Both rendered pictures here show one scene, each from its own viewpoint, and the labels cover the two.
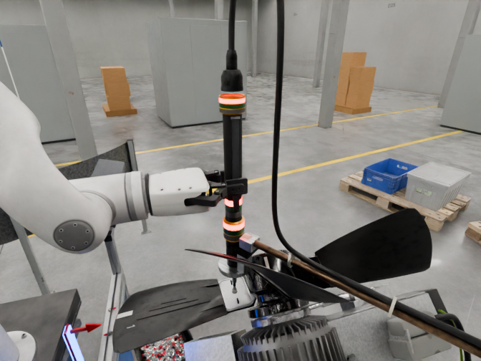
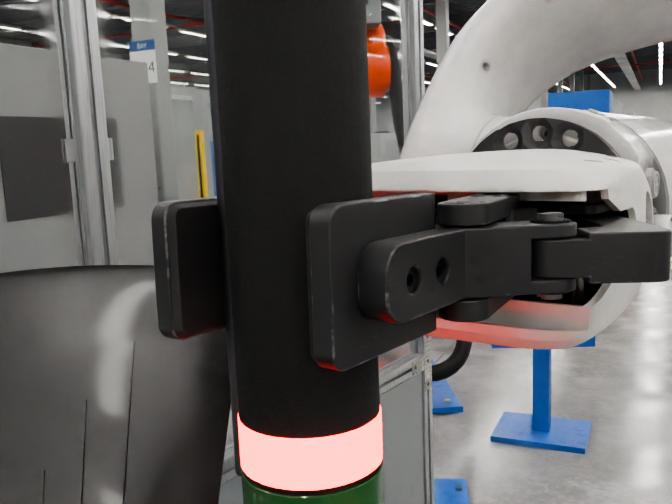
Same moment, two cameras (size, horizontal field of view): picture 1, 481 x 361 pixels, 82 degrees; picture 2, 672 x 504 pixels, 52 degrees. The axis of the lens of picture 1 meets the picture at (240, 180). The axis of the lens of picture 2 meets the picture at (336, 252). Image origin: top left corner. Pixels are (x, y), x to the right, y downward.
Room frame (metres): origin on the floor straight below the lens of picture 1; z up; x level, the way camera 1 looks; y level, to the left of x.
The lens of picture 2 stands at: (0.60, -0.07, 1.50)
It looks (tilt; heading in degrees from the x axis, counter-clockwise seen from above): 9 degrees down; 144
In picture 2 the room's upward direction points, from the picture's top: 3 degrees counter-clockwise
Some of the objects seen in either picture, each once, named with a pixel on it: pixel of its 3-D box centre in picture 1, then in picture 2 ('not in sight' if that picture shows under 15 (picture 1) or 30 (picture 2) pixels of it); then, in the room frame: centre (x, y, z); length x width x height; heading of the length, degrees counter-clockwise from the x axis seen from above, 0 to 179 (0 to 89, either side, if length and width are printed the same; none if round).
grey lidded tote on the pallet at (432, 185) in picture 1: (434, 185); not in sight; (2.78, -2.17, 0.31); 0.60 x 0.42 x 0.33; 125
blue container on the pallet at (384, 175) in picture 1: (389, 175); not in sight; (3.19, -1.88, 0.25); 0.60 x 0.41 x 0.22; 126
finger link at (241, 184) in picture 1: (231, 190); (230, 251); (0.44, 0.02, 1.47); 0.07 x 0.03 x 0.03; 107
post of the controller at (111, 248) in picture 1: (112, 253); not in sight; (0.88, 0.51, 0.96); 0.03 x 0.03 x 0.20; 17
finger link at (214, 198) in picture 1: (198, 196); not in sight; (0.42, 0.07, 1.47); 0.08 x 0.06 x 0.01; 47
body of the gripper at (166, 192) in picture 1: (175, 190); (491, 223); (0.44, 0.12, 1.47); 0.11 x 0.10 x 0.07; 107
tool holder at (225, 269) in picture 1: (237, 251); not in sight; (0.47, 0.01, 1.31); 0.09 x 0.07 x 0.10; 52
